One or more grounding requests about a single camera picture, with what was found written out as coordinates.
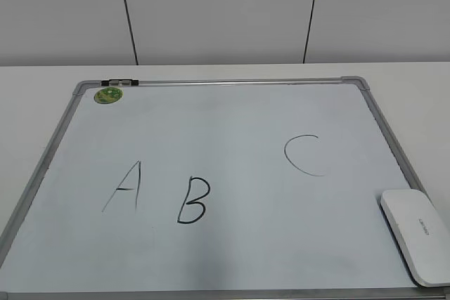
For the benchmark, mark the white framed whiteboard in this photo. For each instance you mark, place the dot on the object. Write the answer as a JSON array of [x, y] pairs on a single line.
[[245, 189]]

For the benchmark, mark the white whiteboard eraser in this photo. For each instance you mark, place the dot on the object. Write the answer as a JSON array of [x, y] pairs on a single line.
[[420, 233]]

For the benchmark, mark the round green magnet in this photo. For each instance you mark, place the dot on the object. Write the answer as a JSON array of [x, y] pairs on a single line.
[[108, 95]]

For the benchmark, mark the black silver board clip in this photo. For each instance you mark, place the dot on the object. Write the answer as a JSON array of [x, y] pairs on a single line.
[[119, 82]]

